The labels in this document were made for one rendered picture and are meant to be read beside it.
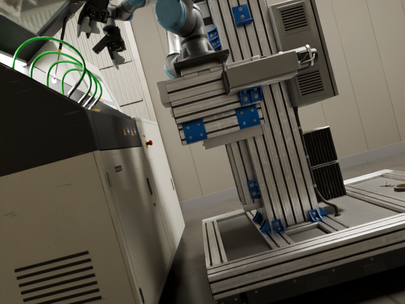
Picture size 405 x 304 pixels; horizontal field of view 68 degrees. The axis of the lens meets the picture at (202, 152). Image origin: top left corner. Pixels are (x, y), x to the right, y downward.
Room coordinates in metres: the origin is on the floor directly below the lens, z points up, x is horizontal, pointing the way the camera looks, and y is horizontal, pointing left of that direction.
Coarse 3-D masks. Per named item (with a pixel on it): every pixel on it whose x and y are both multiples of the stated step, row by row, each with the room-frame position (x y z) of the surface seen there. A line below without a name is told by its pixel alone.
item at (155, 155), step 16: (48, 48) 1.84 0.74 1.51; (64, 48) 1.97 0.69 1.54; (48, 64) 1.84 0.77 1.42; (64, 64) 1.83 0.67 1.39; (64, 80) 1.83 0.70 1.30; (112, 96) 2.48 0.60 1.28; (144, 128) 1.98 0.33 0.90; (144, 144) 1.86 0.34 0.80; (160, 144) 2.41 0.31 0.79; (160, 160) 2.22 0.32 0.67; (160, 176) 2.07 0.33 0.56; (160, 192) 1.94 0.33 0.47; (160, 208) 1.83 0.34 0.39; (176, 208) 2.32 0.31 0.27; (176, 224) 2.15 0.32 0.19; (176, 240) 2.02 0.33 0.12
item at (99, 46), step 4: (104, 36) 1.56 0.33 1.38; (108, 36) 1.57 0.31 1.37; (100, 40) 1.57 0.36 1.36; (104, 40) 1.57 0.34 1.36; (96, 44) 1.57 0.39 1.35; (100, 44) 1.57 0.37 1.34; (104, 44) 1.58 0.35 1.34; (92, 48) 1.57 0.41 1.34; (96, 48) 1.57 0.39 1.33; (100, 48) 1.58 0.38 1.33; (96, 52) 1.59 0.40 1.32
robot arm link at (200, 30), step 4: (196, 8) 1.22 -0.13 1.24; (196, 12) 1.22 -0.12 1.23; (200, 12) 1.24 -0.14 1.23; (196, 16) 1.18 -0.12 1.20; (200, 16) 1.23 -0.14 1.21; (196, 20) 1.18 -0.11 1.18; (200, 20) 1.22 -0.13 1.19; (196, 24) 1.19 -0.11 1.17; (200, 24) 1.22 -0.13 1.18; (196, 28) 1.20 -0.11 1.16; (200, 28) 1.22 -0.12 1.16; (204, 28) 1.24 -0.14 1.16; (192, 32) 1.20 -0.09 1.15; (196, 32) 1.21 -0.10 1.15; (200, 32) 1.22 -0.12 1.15; (204, 32) 1.23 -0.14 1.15; (180, 36) 1.22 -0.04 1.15; (184, 36) 1.21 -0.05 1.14; (188, 36) 1.21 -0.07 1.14; (180, 40) 1.25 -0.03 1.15
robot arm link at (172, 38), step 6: (168, 36) 1.85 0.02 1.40; (174, 36) 1.84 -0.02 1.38; (168, 42) 1.85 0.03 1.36; (174, 42) 1.84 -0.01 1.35; (168, 48) 1.86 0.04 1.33; (174, 48) 1.83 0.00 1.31; (180, 48) 1.85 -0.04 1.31; (168, 54) 1.83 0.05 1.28; (174, 54) 1.81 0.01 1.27; (168, 60) 1.83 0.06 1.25; (174, 60) 1.79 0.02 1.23; (168, 66) 1.83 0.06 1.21; (168, 72) 1.84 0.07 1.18; (174, 72) 1.82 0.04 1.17
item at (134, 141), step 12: (96, 120) 1.19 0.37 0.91; (108, 120) 1.33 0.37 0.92; (120, 120) 1.50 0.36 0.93; (132, 120) 1.74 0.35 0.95; (96, 132) 1.16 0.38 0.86; (108, 132) 1.29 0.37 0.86; (120, 132) 1.45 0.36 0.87; (108, 144) 1.25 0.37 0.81; (120, 144) 1.40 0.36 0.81; (132, 144) 1.60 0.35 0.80
